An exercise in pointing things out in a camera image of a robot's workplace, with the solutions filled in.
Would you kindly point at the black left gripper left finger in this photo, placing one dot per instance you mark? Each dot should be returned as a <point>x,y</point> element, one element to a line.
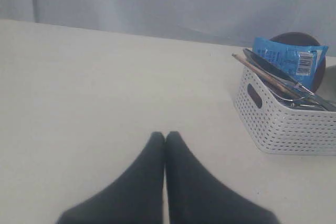
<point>136,196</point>

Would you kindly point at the brown round plate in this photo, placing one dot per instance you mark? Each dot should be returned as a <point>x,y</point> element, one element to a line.
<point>302,39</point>

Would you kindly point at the blue snack packet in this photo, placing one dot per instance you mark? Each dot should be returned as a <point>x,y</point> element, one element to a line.
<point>297,61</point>

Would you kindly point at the wooden chopstick lower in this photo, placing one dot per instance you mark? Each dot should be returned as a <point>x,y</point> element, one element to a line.
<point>265,78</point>

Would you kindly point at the grey ceramic bowl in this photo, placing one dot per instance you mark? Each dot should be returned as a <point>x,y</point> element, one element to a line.
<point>327,88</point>

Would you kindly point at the wooden chopstick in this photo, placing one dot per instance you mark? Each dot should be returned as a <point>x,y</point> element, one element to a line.
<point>265,78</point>
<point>262,73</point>

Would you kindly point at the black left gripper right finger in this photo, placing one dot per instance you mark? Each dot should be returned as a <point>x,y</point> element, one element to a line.
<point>196,196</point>

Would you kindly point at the wooden chopstick upper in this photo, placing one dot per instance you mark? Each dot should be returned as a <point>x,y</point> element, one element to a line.
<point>262,73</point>

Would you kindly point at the white perforated plastic basket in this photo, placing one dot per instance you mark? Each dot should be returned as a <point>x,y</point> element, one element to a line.
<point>281,127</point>

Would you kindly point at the silver table knife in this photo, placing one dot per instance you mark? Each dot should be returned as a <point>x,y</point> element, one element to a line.
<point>294,90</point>

